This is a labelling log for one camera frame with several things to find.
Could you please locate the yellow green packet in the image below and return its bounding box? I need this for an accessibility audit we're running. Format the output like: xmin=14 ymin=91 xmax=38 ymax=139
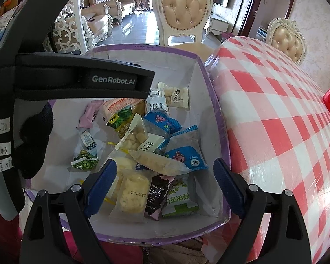
xmin=106 ymin=107 xmax=135 ymax=138

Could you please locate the black chocolate packet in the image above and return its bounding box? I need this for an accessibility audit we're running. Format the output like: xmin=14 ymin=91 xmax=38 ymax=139
xmin=144 ymin=174 xmax=175 ymax=220

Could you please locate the cream cookie packet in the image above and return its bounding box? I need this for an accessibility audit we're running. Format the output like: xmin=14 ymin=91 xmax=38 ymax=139
xmin=157 ymin=82 xmax=190 ymax=110

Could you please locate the white purple cardboard box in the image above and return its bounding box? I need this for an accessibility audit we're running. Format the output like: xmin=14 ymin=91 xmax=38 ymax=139
xmin=23 ymin=44 xmax=231 ymax=246

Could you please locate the long clear beige packet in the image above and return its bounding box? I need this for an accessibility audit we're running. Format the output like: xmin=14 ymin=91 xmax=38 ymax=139
xmin=129 ymin=150 xmax=190 ymax=176

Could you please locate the yellow orange packet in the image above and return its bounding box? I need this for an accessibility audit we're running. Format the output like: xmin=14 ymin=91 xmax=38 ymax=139
xmin=102 ymin=97 xmax=145 ymax=119

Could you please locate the pink packet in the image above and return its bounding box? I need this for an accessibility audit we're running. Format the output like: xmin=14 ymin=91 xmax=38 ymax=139
xmin=77 ymin=100 xmax=103 ymax=128

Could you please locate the blue grey packet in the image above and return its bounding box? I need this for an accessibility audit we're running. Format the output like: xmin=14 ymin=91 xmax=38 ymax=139
xmin=165 ymin=125 xmax=201 ymax=154

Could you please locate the floral cloth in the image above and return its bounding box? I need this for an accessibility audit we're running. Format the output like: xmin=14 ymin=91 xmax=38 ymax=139
xmin=0 ymin=5 xmax=25 ymax=58

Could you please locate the white barcode packet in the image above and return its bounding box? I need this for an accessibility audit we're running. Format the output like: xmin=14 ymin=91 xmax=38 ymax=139
xmin=147 ymin=88 xmax=169 ymax=114

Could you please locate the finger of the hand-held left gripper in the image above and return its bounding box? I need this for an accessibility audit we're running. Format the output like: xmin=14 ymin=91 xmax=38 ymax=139
xmin=15 ymin=86 xmax=152 ymax=101

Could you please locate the green pea packet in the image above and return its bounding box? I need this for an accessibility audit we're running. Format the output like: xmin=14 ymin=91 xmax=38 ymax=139
xmin=70 ymin=150 xmax=99 ymax=171

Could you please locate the clear yellow cake packet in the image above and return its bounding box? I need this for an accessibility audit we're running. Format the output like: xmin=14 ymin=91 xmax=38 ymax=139
xmin=110 ymin=155 xmax=135 ymax=176
xmin=110 ymin=170 xmax=154 ymax=223

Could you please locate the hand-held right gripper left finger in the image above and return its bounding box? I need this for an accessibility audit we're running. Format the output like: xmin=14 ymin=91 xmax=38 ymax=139
xmin=20 ymin=159 xmax=118 ymax=264

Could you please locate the beige ornate sofa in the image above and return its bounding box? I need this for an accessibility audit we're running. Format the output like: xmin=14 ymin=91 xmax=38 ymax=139
xmin=80 ymin=5 xmax=113 ymax=44
xmin=84 ymin=0 xmax=136 ymax=24

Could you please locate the white television stand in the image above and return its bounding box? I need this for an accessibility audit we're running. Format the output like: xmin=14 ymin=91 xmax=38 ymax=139
xmin=209 ymin=14 xmax=231 ymax=36

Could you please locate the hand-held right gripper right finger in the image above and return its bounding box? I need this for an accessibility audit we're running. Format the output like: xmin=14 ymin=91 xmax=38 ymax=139
xmin=213 ymin=158 xmax=312 ymax=264

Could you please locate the beige tufted ornate chair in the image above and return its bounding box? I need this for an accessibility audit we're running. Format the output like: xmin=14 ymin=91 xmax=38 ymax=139
xmin=265 ymin=18 xmax=307 ymax=65
xmin=151 ymin=0 xmax=216 ymax=59

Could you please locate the white black lettered packet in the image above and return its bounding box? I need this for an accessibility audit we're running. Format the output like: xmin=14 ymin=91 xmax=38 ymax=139
xmin=137 ymin=132 xmax=171 ymax=153

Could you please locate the white carved screen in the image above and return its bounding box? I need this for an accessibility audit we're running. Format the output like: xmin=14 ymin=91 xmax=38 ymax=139
xmin=42 ymin=1 xmax=88 ymax=55

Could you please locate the blue cartoon packet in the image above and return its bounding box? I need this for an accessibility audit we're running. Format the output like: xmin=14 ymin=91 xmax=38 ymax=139
xmin=165 ymin=146 xmax=209 ymax=174
xmin=143 ymin=111 xmax=182 ymax=138

